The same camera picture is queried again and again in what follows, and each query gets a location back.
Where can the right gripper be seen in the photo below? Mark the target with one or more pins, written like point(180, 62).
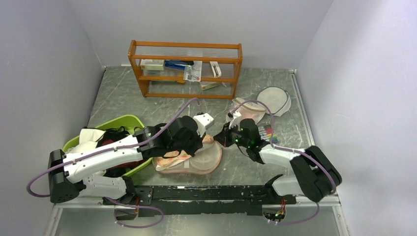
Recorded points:
point(223, 137)

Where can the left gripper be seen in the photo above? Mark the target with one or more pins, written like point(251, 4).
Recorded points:
point(198, 145)

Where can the floral pink laundry bag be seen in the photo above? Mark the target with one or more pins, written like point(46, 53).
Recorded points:
point(205, 161)

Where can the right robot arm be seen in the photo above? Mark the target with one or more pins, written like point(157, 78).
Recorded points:
point(314, 175)

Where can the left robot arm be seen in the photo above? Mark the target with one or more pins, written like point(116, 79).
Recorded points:
point(73, 174)

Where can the white mesh laundry bag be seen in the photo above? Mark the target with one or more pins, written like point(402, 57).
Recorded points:
point(249, 110)

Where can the flat round mesh bag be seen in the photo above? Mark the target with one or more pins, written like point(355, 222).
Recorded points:
point(276, 99)

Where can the black bra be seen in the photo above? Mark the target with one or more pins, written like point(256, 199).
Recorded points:
point(114, 134)

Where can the dark red bra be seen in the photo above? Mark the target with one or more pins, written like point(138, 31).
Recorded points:
point(104, 142)

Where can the pack of coloured markers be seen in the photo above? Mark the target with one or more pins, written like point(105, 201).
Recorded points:
point(266, 133)

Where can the box on lower shelf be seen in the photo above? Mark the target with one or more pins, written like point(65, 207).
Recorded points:
point(209, 85)

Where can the green plastic basket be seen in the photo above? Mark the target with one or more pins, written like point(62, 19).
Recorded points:
point(131, 123)

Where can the paper leaflet on shelf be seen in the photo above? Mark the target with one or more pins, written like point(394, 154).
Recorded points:
point(193, 73)

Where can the white device on shelf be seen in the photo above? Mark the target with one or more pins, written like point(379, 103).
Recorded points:
point(215, 69)

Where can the blue item on shelf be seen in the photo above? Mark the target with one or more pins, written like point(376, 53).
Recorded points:
point(178, 64)

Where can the orange wooden shelf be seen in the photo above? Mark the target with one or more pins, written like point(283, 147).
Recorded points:
point(228, 56)

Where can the white box on shelf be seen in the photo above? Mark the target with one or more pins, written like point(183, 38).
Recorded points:
point(152, 64)

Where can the white cloth in basket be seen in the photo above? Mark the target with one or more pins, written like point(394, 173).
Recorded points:
point(88, 140)

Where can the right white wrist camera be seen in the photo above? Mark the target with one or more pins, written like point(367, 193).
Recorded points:
point(233, 119)

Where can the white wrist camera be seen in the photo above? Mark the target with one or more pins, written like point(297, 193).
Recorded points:
point(204, 122)
point(233, 119)

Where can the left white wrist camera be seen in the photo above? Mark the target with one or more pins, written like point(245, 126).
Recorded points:
point(204, 122)

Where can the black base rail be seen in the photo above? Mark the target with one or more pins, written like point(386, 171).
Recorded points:
point(147, 200)

